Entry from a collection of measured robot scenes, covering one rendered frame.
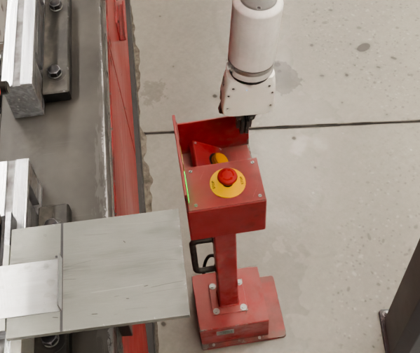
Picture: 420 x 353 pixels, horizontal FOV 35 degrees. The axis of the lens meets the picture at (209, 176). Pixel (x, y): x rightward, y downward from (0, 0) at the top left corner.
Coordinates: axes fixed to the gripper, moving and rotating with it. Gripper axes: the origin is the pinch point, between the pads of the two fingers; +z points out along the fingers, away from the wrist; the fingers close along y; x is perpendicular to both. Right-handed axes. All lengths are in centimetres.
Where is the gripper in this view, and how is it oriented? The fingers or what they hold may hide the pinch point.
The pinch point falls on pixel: (243, 122)
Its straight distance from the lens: 135.4
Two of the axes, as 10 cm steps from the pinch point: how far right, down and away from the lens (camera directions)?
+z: -0.4, 5.7, 8.2
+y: 9.9, -1.0, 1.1
